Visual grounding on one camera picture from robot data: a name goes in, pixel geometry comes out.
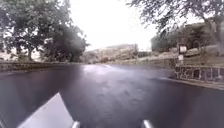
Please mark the group of large trees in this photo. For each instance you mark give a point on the group of large trees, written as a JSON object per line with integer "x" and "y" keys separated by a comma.
{"x": 40, "y": 30}

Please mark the dark hedge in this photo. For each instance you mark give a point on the dark hedge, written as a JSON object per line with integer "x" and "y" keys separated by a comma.
{"x": 180, "y": 38}

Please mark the dark asphalt road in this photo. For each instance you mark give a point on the dark asphalt road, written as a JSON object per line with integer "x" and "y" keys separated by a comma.
{"x": 113, "y": 96}

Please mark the robot's own part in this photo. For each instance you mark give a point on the robot's own part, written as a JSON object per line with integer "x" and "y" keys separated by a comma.
{"x": 76, "y": 124}
{"x": 147, "y": 124}

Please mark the pale kerb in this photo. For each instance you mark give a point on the pale kerb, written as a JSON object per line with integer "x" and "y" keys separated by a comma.
{"x": 200, "y": 84}

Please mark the low stone wall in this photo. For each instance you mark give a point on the low stone wall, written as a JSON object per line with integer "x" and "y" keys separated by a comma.
{"x": 30, "y": 66}

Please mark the tree with spreading branches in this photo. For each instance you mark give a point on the tree with spreading branches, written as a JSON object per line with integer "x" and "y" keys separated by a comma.
{"x": 186, "y": 11}

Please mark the long grey wall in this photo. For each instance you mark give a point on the long grey wall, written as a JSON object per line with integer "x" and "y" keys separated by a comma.
{"x": 150, "y": 62}

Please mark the stone wall with openings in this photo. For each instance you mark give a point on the stone wall with openings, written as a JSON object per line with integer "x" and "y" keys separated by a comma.
{"x": 200, "y": 73}

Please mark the sign on post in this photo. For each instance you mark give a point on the sign on post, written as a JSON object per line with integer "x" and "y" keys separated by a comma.
{"x": 182, "y": 50}

